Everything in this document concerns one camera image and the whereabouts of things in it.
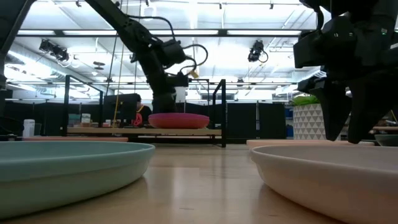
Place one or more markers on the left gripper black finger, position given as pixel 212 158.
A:
pixel 169 104
pixel 158 104

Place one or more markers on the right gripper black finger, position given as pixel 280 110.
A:
pixel 334 109
pixel 370 105

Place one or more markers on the pink plate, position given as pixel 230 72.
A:
pixel 178 116

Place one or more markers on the orange-red plate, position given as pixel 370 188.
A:
pixel 178 126

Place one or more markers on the dark teal plate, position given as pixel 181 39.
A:
pixel 388 140

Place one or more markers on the grey plate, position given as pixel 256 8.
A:
pixel 326 186

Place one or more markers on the light teal plate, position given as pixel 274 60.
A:
pixel 62 174

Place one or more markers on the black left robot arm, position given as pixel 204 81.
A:
pixel 136 34

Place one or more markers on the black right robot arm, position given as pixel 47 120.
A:
pixel 357 6

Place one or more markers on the wooden shelf board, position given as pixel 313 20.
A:
pixel 124 131

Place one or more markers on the person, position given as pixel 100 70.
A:
pixel 143 116

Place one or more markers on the succulent in patterned white pot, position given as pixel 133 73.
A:
pixel 306 121

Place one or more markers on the black computer monitor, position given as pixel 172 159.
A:
pixel 119 107

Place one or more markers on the black room divider panel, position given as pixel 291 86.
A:
pixel 248 121

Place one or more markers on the white jug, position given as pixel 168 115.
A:
pixel 28 128

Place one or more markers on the black ceiling-hung camera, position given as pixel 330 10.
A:
pixel 256 51

